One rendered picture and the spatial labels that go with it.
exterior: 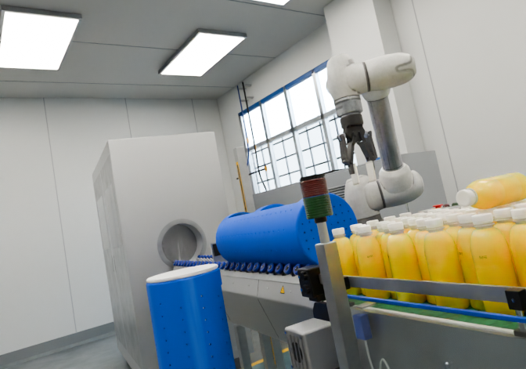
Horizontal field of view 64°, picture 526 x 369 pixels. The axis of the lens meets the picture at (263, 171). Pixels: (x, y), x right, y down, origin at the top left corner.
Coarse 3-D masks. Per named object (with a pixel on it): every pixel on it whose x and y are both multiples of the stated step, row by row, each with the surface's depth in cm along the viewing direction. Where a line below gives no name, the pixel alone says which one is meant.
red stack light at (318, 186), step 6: (306, 180) 97; (312, 180) 97; (318, 180) 97; (324, 180) 98; (306, 186) 97; (312, 186) 97; (318, 186) 97; (324, 186) 97; (306, 192) 97; (312, 192) 97; (318, 192) 97; (324, 192) 97
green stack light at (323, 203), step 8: (304, 200) 98; (312, 200) 97; (320, 200) 96; (328, 200) 97; (304, 208) 99; (312, 208) 97; (320, 208) 96; (328, 208) 97; (312, 216) 97; (320, 216) 96
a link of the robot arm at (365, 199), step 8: (360, 176) 218; (368, 176) 220; (352, 184) 216; (360, 184) 215; (368, 184) 215; (376, 184) 215; (344, 192) 221; (352, 192) 216; (360, 192) 214; (368, 192) 213; (376, 192) 213; (352, 200) 216; (360, 200) 214; (368, 200) 213; (376, 200) 213; (352, 208) 216; (360, 208) 214; (368, 208) 213; (376, 208) 214; (360, 216) 214; (368, 216) 213
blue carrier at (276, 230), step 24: (240, 216) 209; (264, 216) 181; (288, 216) 160; (336, 216) 161; (216, 240) 228; (240, 240) 198; (264, 240) 176; (288, 240) 158; (312, 240) 154; (312, 264) 155
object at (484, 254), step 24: (408, 240) 107; (432, 240) 96; (456, 240) 95; (480, 240) 85; (504, 240) 85; (408, 264) 105; (432, 264) 96; (456, 264) 95; (480, 264) 85; (504, 264) 83; (504, 312) 83
